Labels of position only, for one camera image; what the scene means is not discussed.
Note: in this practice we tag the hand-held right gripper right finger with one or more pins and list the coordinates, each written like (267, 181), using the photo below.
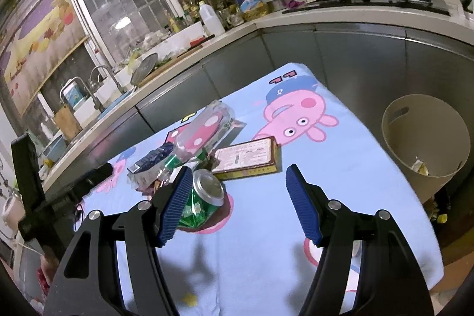
(301, 206)

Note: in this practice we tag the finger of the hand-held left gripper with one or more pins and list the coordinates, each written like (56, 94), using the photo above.
(96, 175)

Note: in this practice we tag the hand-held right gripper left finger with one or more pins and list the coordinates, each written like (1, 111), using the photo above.
(173, 206)

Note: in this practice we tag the green drink can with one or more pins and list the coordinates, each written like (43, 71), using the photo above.
(202, 206)

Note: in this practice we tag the clear plastic bottle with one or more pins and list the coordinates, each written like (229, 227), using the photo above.
(202, 129)

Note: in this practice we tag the person's left forearm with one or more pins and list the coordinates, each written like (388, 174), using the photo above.
(48, 271)

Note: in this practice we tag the wooden cutting board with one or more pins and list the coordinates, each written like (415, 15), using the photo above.
(67, 123)

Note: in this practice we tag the blue cartoon printed tablecloth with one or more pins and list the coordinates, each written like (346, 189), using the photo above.
(351, 171)

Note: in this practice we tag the flat brown cardboard box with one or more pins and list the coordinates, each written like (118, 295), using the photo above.
(244, 155)

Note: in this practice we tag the steel faucet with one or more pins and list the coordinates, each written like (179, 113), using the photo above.
(107, 73)

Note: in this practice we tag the round grey lid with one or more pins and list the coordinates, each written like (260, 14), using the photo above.
(144, 70)

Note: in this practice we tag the yellow wrapper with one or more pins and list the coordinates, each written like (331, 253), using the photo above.
(421, 166)

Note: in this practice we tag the kitchen counter cabinet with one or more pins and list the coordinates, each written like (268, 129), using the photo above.
(351, 53)

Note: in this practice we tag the white plastic jug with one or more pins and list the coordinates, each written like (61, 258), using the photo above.
(211, 21)

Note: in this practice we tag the wall poster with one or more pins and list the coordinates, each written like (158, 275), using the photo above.
(37, 31)

